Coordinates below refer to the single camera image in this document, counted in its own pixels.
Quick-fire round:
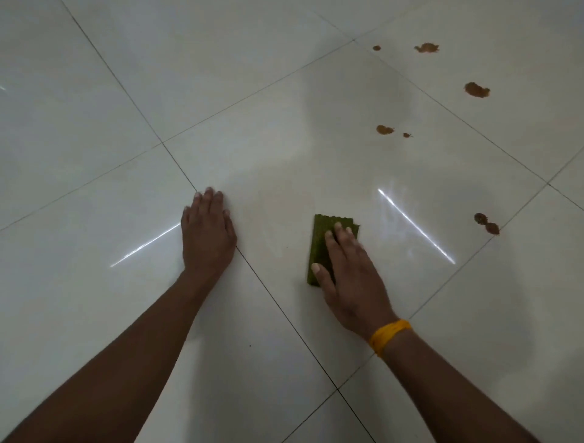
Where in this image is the yellow thread wristband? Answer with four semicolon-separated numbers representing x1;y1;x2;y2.
368;319;413;358

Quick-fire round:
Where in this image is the person's right forearm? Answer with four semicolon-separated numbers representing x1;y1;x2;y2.
378;328;541;443

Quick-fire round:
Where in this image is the person's left hand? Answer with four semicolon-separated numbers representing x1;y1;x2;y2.
180;186;238;279

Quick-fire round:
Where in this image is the group of brown floor stains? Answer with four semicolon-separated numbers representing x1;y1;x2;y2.
372;42;501;237

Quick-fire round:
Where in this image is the person's right hand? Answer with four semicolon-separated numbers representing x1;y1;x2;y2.
311;221;400;341

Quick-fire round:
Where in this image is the person's left forearm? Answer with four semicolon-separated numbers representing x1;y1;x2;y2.
0;269;224;443

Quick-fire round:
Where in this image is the green cleaning cloth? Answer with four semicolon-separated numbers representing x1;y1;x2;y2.
307;213;361;288

